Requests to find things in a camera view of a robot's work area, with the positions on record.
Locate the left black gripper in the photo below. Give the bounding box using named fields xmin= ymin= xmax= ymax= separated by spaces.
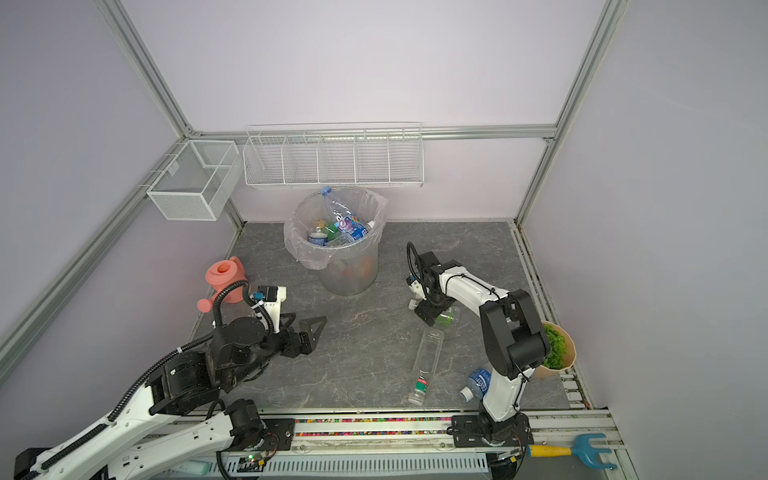
xmin=227 ymin=312 xmax=327 ymax=387

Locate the lime green label bottle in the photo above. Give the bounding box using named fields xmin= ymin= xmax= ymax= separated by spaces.
xmin=408 ymin=299 xmax=459 ymax=327

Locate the small crushed blue bottle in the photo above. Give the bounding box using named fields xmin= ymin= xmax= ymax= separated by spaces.
xmin=308 ymin=227 xmax=329 ymax=246

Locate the orange NFC juice bottle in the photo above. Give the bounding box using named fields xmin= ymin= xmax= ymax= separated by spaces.
xmin=342 ymin=255 xmax=378 ymax=285

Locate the green Sprite bottle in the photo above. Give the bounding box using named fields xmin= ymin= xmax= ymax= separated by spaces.
xmin=325 ymin=224 xmax=340 ymax=241

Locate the blue cartoon label water bottle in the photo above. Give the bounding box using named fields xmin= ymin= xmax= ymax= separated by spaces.
xmin=321 ymin=187 xmax=357 ymax=243

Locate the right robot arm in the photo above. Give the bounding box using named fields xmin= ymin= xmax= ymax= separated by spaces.
xmin=406 ymin=242 xmax=551 ymax=425

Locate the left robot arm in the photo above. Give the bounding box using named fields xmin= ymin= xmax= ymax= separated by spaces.
xmin=14 ymin=280 xmax=327 ymax=479

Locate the clear plastic bin liner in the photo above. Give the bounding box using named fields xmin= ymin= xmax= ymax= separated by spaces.
xmin=284 ymin=186 xmax=389 ymax=271

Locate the grey mesh waste bin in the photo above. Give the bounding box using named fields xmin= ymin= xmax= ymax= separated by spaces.
xmin=284 ymin=186 xmax=388 ymax=296

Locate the tall clear bottle green-red cap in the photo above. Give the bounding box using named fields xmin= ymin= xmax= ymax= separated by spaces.
xmin=407 ymin=328 xmax=444 ymax=407

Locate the pink watering can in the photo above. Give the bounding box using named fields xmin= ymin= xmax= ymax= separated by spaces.
xmin=197 ymin=256 xmax=246 ymax=313

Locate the potted green plant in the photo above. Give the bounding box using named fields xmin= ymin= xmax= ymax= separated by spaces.
xmin=533 ymin=321 xmax=577 ymax=379

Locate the teal toy shovel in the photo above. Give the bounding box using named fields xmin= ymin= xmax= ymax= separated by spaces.
xmin=172 ymin=460 xmax=212 ymax=476

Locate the small white mesh basket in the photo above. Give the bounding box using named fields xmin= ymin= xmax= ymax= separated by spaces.
xmin=147 ymin=140 xmax=244 ymax=221

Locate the blue yellow toy rake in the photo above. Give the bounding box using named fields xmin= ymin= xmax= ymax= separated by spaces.
xmin=526 ymin=433 xmax=618 ymax=470

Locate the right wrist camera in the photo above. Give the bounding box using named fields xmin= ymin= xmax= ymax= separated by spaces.
xmin=406 ymin=275 xmax=425 ymax=300

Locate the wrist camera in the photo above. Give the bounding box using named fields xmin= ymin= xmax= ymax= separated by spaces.
xmin=406 ymin=275 xmax=425 ymax=300
xmin=251 ymin=285 xmax=287 ymax=333

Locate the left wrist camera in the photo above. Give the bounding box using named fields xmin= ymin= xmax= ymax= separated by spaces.
xmin=251 ymin=285 xmax=287 ymax=333

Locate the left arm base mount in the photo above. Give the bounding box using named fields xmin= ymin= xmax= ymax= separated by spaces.
xmin=227 ymin=417 xmax=296 ymax=452

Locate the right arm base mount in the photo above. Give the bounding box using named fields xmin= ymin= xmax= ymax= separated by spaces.
xmin=446 ymin=412 xmax=534 ymax=448

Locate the long white wire shelf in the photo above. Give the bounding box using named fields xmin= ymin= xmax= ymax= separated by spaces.
xmin=242 ymin=122 xmax=425 ymax=189

